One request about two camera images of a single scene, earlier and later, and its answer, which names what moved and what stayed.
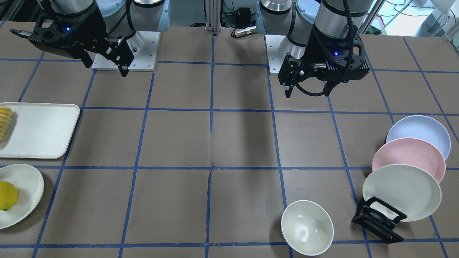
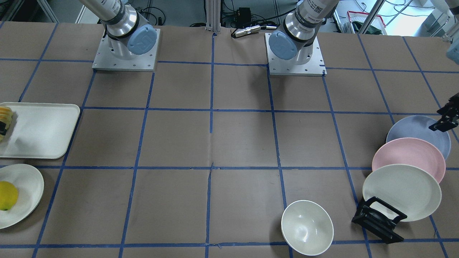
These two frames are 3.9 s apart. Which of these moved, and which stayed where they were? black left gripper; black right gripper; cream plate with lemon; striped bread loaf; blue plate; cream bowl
Moved: black left gripper; black right gripper
Stayed: cream plate with lemon; striped bread loaf; cream bowl; blue plate
